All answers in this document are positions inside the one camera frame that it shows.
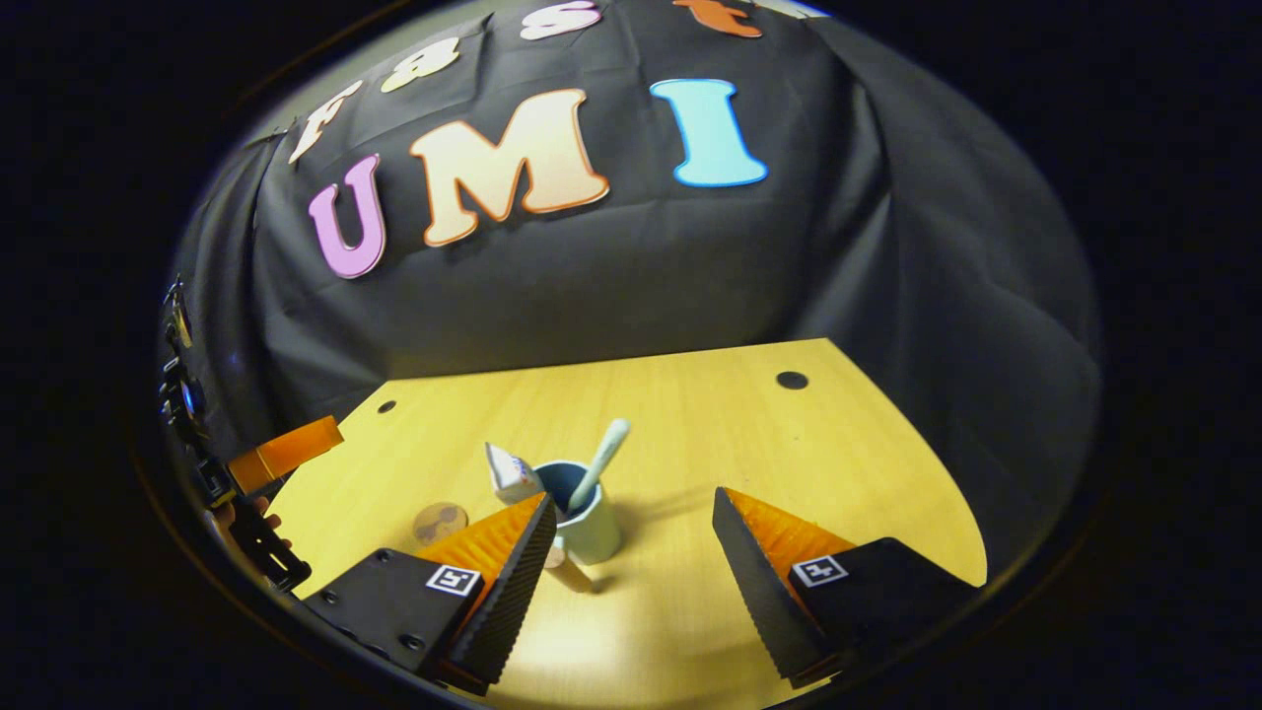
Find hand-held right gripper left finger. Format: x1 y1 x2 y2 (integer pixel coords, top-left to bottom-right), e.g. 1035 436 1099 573
301 491 559 696

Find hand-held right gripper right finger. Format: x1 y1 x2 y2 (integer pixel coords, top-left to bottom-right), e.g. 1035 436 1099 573
712 486 982 689

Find blue cup with wooden handle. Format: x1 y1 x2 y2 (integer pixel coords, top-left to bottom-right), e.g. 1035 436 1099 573
532 460 622 593

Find round wooden coaster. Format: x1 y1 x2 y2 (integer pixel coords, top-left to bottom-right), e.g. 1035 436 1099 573
412 502 470 546

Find white toothpaste tube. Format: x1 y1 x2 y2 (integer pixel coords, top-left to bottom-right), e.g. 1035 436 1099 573
484 442 545 506

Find pale green toothbrush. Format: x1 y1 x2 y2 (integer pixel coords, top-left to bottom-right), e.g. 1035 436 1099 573
567 418 632 514

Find wooden desktop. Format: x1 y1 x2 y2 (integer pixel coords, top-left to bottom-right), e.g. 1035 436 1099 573
268 338 989 710

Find black backdrop cloth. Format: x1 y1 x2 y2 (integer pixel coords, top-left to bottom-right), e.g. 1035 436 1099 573
168 0 1103 573

